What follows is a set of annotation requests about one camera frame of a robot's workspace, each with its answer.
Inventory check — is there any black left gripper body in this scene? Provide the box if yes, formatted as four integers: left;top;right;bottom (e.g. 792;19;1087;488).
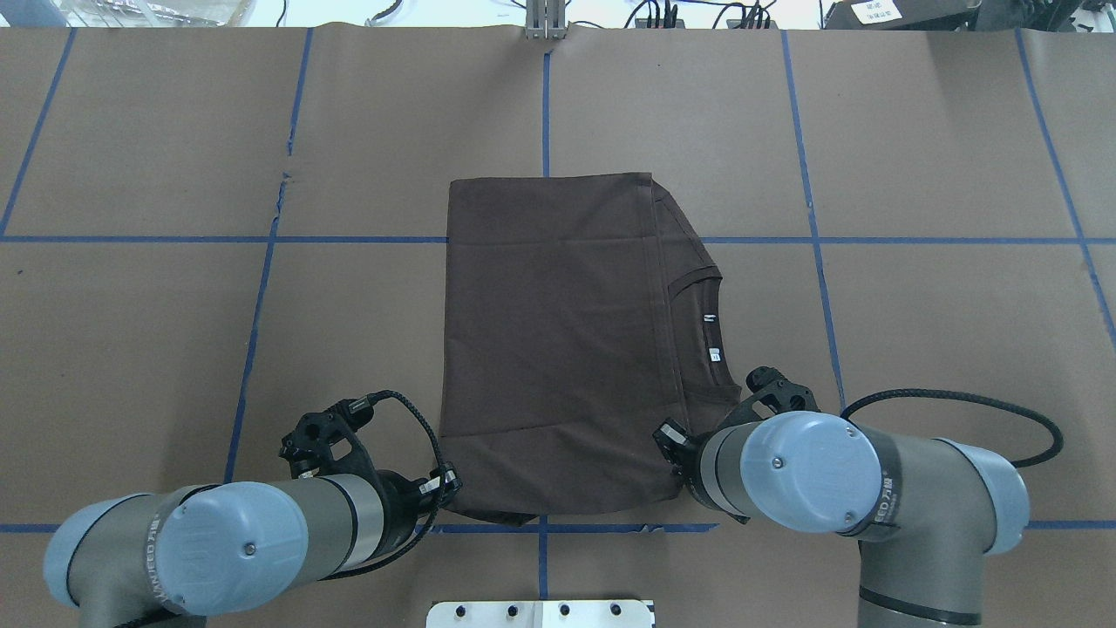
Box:
376;468;456;545

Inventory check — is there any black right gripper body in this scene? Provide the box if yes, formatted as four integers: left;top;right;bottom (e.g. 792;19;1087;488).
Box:
663;421;751;525

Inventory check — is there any dark brown t-shirt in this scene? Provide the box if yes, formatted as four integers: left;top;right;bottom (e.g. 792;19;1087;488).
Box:
439;172;742;526

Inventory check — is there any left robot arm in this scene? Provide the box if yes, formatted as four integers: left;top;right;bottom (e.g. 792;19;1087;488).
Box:
44;464;461;627

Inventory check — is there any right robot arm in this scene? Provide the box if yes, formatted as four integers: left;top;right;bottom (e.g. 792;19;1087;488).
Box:
653;410;1030;627

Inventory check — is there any black power adapter box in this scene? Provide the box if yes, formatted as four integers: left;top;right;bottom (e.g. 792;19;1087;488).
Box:
822;0;981;31

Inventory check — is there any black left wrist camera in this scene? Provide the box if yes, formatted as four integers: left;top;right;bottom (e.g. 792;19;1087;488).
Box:
278;397;375;481

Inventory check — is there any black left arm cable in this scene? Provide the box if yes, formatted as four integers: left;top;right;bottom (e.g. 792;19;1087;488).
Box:
344;390;459;577

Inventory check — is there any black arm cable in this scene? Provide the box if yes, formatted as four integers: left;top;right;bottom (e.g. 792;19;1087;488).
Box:
841;389;1065;468
344;390;459;577

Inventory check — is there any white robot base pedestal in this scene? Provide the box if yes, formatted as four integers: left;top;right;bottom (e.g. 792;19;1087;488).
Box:
424;599;657;627

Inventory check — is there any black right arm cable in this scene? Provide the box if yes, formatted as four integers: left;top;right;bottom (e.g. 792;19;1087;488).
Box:
841;389;1065;468

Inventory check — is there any bundle of floor cables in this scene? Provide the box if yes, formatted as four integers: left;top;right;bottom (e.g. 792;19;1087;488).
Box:
623;0;777;31

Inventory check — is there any aluminium frame post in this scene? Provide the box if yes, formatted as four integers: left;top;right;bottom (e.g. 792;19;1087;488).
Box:
519;0;569;40

